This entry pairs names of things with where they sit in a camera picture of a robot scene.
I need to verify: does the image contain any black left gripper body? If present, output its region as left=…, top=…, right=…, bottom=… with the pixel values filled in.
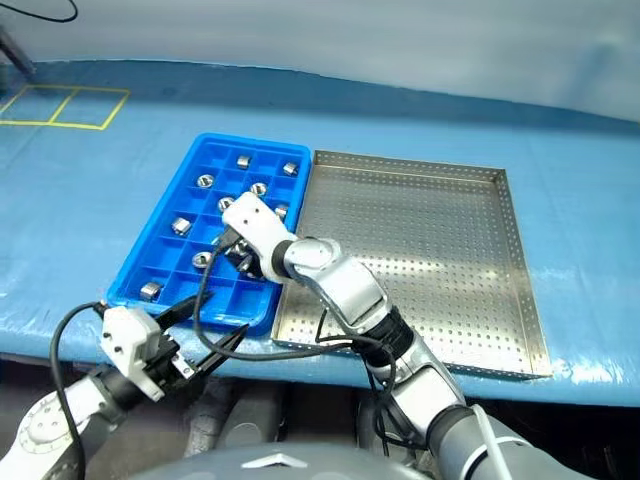
left=144, top=332, right=199, bottom=391

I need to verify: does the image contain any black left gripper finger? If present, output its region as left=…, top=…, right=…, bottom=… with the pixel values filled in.
left=192, top=323, right=250, bottom=377
left=154, top=291, right=215, bottom=331

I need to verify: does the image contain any blue compartment tray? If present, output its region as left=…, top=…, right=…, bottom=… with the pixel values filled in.
left=107, top=132, right=315, bottom=337

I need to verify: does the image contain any dark rounded shape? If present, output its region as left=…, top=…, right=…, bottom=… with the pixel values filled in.
left=184, top=382, right=236, bottom=456

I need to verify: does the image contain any grey robot torso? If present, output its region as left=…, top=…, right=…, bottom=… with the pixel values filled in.
left=132, top=439, right=436, bottom=480

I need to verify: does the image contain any perforated metal tray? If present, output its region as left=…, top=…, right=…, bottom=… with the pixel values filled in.
left=271, top=148, right=554, bottom=379

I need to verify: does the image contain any dark grey rod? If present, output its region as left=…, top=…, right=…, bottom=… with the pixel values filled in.
left=0, top=29, right=36, bottom=76

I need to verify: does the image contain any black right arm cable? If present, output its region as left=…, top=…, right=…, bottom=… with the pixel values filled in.
left=193, top=230, right=401, bottom=454

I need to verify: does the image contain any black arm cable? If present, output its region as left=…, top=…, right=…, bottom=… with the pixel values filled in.
left=193, top=230, right=401, bottom=454
left=48, top=299, right=109, bottom=480

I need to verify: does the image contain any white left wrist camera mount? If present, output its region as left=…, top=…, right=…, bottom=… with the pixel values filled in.
left=101, top=305, right=166, bottom=401

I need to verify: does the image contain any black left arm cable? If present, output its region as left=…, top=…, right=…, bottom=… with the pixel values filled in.
left=48, top=299, right=109, bottom=480

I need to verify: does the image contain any white cable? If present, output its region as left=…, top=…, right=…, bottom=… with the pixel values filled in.
left=469, top=403, right=526, bottom=480

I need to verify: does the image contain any thin black cable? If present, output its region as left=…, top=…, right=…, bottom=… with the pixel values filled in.
left=0, top=0, right=79, bottom=22

